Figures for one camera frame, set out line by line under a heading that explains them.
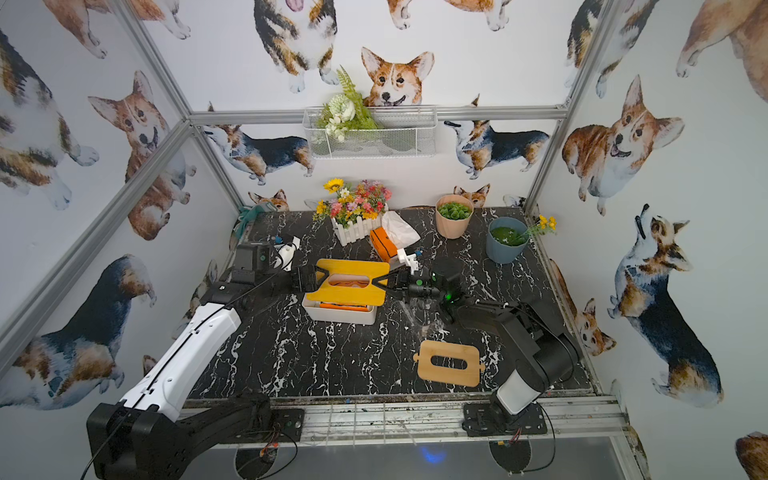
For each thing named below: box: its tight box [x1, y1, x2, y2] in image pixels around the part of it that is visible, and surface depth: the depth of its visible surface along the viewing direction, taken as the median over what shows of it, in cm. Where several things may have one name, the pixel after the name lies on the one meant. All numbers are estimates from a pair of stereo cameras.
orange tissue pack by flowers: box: [370, 227, 398, 262], surface depth 105 cm
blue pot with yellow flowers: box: [486, 216, 530, 264], surface depth 103 cm
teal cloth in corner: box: [236, 205, 265, 240], surface depth 123 cm
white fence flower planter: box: [313, 178, 393, 246], surface depth 106 cm
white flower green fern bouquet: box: [316, 64, 378, 143], surface depth 82 cm
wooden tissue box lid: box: [413, 341, 485, 387], surface depth 85 cm
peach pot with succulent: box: [435, 194, 475, 240], surface depth 107 cm
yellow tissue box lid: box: [306, 259, 390, 306], surface depth 79 cm
